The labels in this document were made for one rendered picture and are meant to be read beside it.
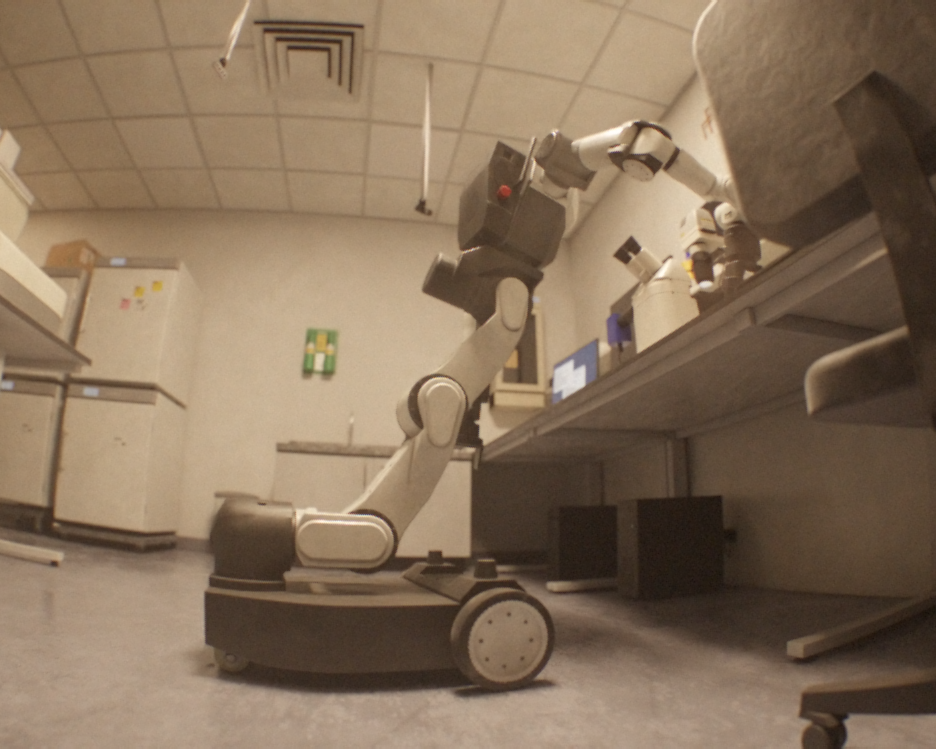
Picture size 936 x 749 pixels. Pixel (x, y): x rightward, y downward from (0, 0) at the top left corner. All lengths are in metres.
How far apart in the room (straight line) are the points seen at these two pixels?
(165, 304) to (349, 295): 1.44
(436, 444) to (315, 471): 2.16
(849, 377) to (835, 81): 0.29
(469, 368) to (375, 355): 2.79
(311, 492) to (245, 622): 2.28
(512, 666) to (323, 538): 0.45
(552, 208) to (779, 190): 0.99
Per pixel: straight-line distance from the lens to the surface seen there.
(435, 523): 3.29
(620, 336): 1.70
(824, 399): 0.57
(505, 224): 1.43
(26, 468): 3.91
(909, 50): 0.56
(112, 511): 3.51
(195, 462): 4.05
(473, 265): 1.37
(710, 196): 1.29
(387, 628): 1.02
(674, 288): 1.55
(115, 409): 3.57
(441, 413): 1.18
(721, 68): 0.73
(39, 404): 3.92
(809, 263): 1.01
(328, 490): 3.27
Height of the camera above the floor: 0.33
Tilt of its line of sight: 15 degrees up
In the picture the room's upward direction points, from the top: straight up
